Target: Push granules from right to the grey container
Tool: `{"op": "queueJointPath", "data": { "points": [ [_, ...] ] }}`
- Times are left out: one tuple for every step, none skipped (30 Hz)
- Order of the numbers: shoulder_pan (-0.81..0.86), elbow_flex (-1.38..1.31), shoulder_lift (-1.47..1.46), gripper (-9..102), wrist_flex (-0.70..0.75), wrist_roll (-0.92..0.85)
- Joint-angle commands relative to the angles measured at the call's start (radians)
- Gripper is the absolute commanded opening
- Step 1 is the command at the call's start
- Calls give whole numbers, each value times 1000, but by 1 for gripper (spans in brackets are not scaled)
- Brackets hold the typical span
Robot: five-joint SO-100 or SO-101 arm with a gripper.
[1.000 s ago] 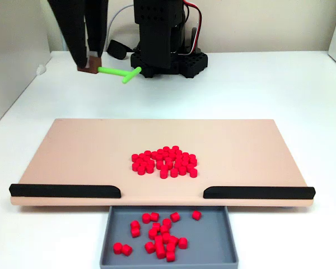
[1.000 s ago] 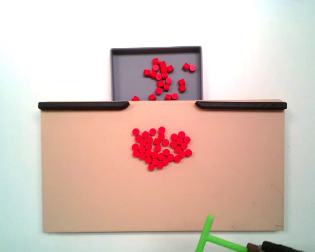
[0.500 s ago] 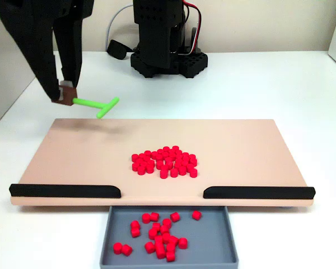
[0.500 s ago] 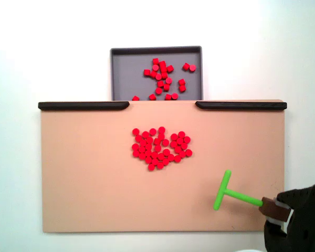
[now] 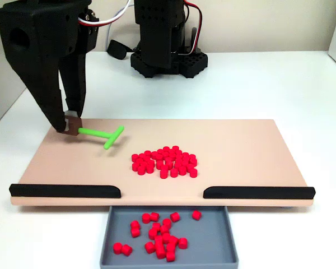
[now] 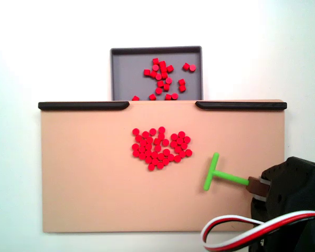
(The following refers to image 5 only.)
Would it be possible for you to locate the white red arm cable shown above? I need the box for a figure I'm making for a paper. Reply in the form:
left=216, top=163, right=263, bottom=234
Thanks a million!
left=183, top=0, right=204, bottom=56

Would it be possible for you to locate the green T-shaped pusher tool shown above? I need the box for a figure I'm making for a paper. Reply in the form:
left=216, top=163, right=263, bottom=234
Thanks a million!
left=62, top=110, right=125, bottom=150

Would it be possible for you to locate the beige flat work board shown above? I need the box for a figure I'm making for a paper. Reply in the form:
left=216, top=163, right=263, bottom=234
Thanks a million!
left=10, top=119, right=314, bottom=208

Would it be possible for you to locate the black edge rail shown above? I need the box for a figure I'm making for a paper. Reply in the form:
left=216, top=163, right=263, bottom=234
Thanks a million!
left=8, top=183, right=122, bottom=200
left=203, top=185, right=316, bottom=200

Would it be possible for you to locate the grey shallow tray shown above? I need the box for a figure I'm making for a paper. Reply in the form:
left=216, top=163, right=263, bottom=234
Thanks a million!
left=99, top=206, right=240, bottom=269

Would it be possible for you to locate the black table clamp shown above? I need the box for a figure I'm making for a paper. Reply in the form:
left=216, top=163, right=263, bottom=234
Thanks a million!
left=106, top=39, right=135, bottom=60

